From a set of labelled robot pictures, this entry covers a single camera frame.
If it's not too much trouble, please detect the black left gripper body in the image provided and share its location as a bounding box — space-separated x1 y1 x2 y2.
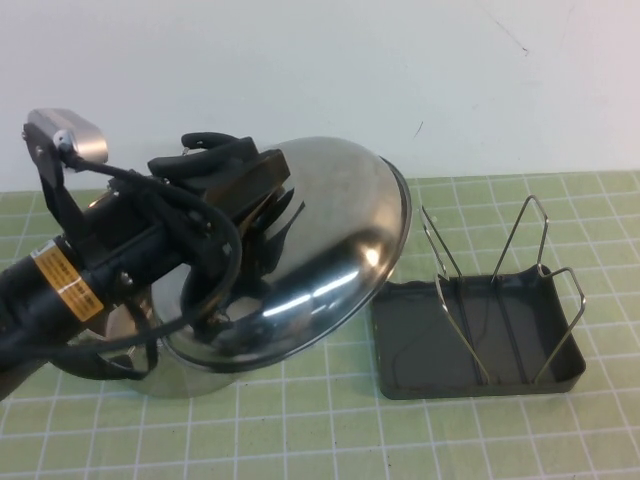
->
78 171 242 297

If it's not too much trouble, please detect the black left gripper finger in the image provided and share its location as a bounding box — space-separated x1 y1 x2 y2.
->
148 136 259 187
206 148 293 222

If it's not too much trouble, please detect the steel pot lid black knob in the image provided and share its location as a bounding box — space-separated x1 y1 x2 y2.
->
158 135 414 365

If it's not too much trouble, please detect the stainless steel cooking pot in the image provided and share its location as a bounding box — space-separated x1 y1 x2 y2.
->
84 131 254 400

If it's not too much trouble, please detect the dark grey drip tray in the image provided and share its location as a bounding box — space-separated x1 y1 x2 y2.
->
372 264 587 402

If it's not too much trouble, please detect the green grid table mat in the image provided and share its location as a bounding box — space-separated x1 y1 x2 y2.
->
0 174 640 480

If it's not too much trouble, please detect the black braided camera cable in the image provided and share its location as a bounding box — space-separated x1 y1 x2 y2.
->
0 147 242 401

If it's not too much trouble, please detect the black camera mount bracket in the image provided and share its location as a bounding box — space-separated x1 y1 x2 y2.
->
21 123 85 237

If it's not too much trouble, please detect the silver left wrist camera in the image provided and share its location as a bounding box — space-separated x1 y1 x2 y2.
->
23 107 109 169

